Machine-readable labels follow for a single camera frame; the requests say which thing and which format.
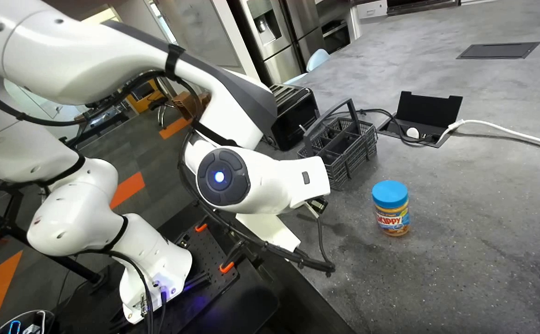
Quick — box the light blue chair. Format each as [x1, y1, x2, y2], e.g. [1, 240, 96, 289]
[283, 48, 331, 86]

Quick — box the stainless steel refrigerator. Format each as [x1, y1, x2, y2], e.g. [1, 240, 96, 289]
[226, 0, 327, 87]

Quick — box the brown cardboard box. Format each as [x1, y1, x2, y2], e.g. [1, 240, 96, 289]
[172, 90, 211, 122]

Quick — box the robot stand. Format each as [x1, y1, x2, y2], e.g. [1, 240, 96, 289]
[52, 214, 359, 334]

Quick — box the white cable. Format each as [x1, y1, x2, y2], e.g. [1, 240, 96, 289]
[436, 119, 540, 154]

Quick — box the black cable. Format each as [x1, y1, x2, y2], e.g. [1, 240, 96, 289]
[357, 108, 434, 147]

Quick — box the black toaster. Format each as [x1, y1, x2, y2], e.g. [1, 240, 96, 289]
[267, 83, 321, 152]

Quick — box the black stand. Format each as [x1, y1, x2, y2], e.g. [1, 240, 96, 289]
[0, 185, 104, 284]

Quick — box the grey plastic cutlery basket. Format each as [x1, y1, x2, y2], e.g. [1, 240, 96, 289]
[297, 98, 378, 191]

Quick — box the closed black table hatch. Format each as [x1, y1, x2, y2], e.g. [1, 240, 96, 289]
[456, 42, 540, 60]

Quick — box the open black table socket box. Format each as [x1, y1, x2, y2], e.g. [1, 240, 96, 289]
[376, 91, 463, 149]

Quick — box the peanut butter jar blue lid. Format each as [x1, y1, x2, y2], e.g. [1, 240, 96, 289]
[371, 180, 411, 238]

